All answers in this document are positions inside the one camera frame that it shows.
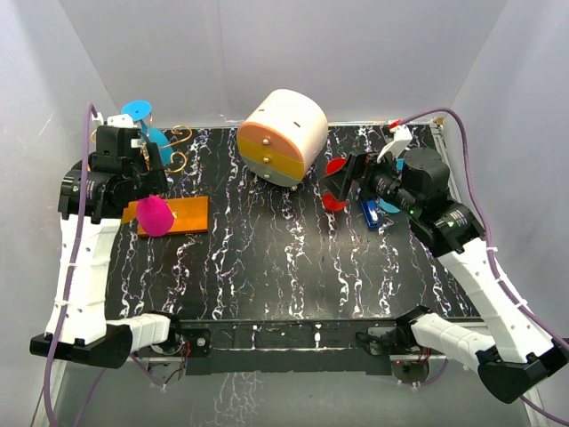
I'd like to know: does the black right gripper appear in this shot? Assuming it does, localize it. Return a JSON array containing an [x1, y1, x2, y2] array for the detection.
[[321, 147, 421, 217]]

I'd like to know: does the red wine glass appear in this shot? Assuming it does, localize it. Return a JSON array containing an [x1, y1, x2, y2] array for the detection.
[[322, 157, 347, 213]]

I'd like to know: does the blue wine glass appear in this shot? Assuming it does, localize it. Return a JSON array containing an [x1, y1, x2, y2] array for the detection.
[[378, 157, 405, 214], [121, 100, 173, 166]]

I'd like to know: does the pink wine glass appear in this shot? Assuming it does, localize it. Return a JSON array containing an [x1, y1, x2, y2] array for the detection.
[[135, 196, 174, 238]]

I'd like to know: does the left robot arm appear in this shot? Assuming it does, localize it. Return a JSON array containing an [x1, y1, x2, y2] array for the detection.
[[29, 124, 184, 369]]

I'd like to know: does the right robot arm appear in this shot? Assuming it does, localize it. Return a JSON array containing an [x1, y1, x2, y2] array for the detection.
[[320, 148, 568, 404]]

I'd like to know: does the blue stapler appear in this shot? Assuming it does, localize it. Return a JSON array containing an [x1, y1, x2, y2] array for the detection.
[[359, 199, 380, 230]]

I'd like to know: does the round three-drawer cabinet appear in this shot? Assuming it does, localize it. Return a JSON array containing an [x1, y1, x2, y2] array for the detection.
[[236, 89, 328, 189]]

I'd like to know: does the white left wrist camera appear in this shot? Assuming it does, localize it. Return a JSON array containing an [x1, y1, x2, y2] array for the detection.
[[91, 112, 136, 137]]

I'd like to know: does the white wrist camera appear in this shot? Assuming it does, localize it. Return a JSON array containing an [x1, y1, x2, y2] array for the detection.
[[377, 120, 413, 163], [91, 112, 136, 137]]

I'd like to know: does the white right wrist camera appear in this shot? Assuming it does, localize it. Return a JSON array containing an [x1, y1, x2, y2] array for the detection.
[[377, 120, 413, 163]]

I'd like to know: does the gold wire glass rack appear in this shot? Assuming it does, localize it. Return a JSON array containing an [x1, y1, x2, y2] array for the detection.
[[91, 113, 210, 239]]

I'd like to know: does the black front mounting rail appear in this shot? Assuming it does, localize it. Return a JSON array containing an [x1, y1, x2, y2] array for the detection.
[[132, 318, 428, 379]]

